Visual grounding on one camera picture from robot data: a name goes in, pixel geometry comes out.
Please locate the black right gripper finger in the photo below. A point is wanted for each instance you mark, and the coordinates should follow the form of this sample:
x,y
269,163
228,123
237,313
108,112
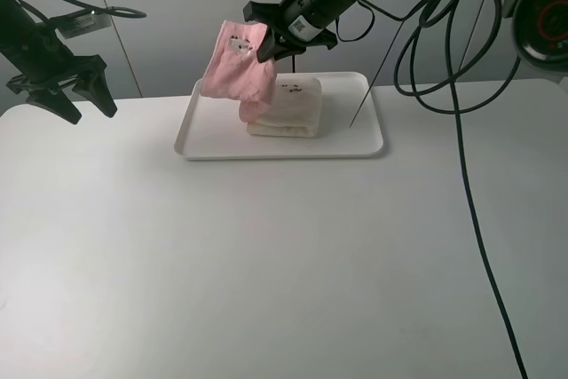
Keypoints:
x,y
270,48
282,51

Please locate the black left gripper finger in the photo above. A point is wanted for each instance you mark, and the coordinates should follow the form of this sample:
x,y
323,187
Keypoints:
x,y
55,103
92,86

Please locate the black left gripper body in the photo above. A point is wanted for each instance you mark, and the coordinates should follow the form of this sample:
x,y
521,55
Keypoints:
x,y
30,43

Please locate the pink towel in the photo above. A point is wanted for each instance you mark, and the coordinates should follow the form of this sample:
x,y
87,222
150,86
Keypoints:
x,y
234,71

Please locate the cream white towel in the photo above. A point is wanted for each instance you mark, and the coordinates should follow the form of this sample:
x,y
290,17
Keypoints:
x,y
295,109

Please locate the white rectangular plastic tray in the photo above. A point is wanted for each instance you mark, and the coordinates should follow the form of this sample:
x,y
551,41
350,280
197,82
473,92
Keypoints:
x,y
212,131

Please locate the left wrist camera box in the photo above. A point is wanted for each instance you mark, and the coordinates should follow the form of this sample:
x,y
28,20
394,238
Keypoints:
x,y
80,23

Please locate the black cable tie right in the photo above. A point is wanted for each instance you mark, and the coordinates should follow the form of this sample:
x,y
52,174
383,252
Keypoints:
x,y
378,71

